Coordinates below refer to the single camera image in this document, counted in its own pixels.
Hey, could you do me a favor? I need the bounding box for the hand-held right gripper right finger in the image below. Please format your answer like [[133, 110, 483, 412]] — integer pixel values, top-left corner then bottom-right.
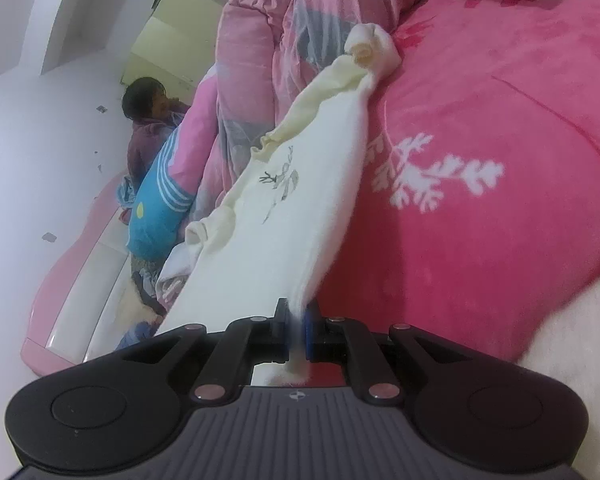
[[302, 300, 474, 406]]

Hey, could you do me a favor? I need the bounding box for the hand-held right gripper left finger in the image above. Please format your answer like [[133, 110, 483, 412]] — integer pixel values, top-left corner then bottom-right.
[[120, 298, 292, 404]]

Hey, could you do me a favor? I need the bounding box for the cream deer print sweater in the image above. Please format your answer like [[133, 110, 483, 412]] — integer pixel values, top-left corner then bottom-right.
[[155, 24, 400, 391]]

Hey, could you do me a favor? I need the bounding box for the dark clothes pile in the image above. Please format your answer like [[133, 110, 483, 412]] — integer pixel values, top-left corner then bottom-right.
[[130, 255, 171, 311]]

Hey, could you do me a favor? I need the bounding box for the white folded cloth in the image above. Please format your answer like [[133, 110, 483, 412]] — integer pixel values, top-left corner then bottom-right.
[[156, 245, 201, 313]]

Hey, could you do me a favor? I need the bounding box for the beige pillow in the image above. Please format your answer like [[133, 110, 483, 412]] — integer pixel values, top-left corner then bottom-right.
[[115, 280, 166, 333]]

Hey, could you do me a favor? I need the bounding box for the teal striped pillow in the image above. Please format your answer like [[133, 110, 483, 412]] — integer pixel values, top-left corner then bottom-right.
[[126, 130, 201, 261]]

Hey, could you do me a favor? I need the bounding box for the light blue cloth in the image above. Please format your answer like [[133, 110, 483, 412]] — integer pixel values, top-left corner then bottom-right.
[[117, 175, 141, 211]]

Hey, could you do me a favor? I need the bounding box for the white fluffy cloth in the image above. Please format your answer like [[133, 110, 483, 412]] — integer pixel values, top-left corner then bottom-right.
[[517, 260, 600, 411]]

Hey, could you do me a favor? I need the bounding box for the pink grey floral quilt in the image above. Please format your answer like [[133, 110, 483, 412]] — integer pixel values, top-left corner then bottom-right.
[[180, 0, 451, 241]]

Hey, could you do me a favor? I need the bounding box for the pale yellow wardrobe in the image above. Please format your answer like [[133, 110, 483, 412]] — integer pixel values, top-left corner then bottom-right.
[[120, 0, 231, 101]]

